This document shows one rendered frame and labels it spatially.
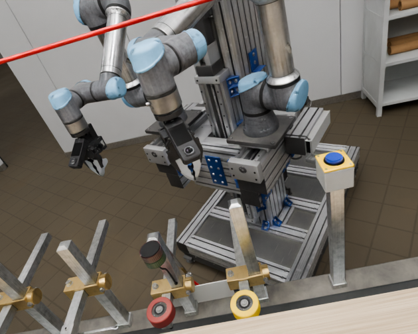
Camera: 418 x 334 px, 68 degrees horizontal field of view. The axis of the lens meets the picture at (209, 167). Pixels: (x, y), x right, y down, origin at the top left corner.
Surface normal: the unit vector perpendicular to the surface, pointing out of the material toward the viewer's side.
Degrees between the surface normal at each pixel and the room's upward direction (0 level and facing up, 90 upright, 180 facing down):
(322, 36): 90
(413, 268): 0
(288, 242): 0
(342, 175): 90
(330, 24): 90
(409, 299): 0
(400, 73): 90
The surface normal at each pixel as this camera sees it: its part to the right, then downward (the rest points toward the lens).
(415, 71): -0.05, 0.60
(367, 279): -0.26, -0.78
